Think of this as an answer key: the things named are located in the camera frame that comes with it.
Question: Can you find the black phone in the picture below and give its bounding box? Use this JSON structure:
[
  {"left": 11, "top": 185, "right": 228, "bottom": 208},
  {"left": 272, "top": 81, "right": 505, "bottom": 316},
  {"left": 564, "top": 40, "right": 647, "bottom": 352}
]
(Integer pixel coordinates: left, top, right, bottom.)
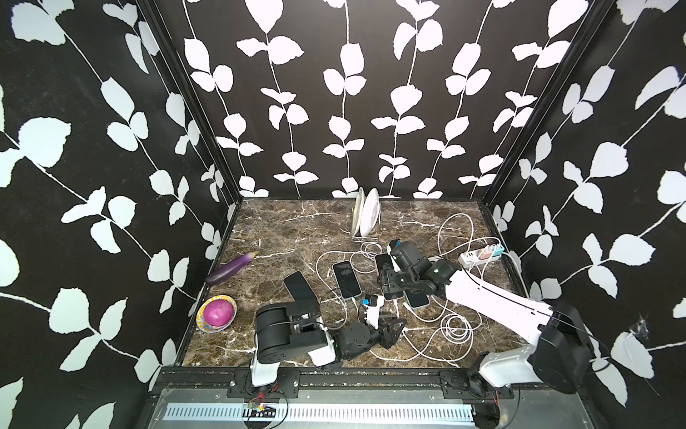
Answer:
[
  {"left": 332, "top": 261, "right": 362, "bottom": 300},
  {"left": 283, "top": 271, "right": 318, "bottom": 302},
  {"left": 374, "top": 254, "right": 405, "bottom": 300},
  {"left": 405, "top": 291, "right": 431, "bottom": 309}
]

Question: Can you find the white charging cable bundle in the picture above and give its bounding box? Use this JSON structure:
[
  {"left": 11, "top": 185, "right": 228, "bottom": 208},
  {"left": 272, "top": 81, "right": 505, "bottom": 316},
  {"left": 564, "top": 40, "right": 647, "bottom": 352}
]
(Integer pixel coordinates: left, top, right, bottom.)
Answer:
[{"left": 313, "top": 211, "right": 507, "bottom": 368}]

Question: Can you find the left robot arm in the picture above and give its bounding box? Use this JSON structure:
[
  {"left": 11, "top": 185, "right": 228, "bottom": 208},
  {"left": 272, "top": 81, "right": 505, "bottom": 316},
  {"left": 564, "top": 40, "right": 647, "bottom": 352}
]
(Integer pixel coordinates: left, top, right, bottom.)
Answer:
[{"left": 250, "top": 299, "right": 407, "bottom": 388}]

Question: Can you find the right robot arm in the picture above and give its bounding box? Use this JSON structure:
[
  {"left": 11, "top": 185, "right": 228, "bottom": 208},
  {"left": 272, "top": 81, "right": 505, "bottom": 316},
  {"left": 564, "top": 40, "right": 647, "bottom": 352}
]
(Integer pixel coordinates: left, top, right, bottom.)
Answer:
[{"left": 375, "top": 241, "right": 593, "bottom": 397}]

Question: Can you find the clear plate rack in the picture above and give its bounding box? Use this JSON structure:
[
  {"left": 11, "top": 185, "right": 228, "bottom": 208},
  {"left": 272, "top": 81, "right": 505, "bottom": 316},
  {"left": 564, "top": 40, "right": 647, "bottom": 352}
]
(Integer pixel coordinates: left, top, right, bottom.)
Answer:
[{"left": 350, "top": 188, "right": 381, "bottom": 240}]

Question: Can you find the white plate in rack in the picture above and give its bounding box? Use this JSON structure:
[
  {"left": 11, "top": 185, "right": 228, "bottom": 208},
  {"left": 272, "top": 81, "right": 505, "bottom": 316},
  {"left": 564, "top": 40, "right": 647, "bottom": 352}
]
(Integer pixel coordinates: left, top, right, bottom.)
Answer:
[{"left": 359, "top": 188, "right": 381, "bottom": 237}]

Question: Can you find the white power strip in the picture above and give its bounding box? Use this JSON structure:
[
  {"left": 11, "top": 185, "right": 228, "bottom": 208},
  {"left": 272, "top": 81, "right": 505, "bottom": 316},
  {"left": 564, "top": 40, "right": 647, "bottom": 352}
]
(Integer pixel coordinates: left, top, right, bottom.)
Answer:
[{"left": 458, "top": 244, "right": 505, "bottom": 269}]

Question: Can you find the purple onion in bowl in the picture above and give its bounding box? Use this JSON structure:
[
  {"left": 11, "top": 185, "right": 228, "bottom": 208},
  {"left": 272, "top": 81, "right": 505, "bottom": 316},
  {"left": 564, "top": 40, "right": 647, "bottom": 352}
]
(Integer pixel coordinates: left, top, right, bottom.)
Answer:
[{"left": 203, "top": 299, "right": 235, "bottom": 327}]

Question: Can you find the yellow rimmed bowl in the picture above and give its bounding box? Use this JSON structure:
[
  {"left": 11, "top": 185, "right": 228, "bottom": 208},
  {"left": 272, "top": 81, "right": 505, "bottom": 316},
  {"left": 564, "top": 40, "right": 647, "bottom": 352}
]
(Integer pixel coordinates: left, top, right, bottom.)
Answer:
[{"left": 196, "top": 295, "right": 237, "bottom": 334}]

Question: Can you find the purple eggplant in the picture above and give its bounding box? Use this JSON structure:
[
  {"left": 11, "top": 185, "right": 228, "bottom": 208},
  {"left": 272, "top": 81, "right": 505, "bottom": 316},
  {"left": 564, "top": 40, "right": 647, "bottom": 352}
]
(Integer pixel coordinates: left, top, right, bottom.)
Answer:
[{"left": 205, "top": 252, "right": 258, "bottom": 286}]

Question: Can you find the white perforated strip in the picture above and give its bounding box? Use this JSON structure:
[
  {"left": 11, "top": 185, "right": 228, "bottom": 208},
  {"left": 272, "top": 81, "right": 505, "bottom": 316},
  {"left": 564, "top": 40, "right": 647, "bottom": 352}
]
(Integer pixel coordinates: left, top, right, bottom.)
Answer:
[{"left": 163, "top": 403, "right": 474, "bottom": 425}]

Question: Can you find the black front rail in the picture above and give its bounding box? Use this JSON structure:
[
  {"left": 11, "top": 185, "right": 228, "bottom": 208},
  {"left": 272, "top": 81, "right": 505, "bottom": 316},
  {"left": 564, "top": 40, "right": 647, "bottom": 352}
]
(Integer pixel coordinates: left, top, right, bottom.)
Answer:
[{"left": 154, "top": 365, "right": 582, "bottom": 400}]

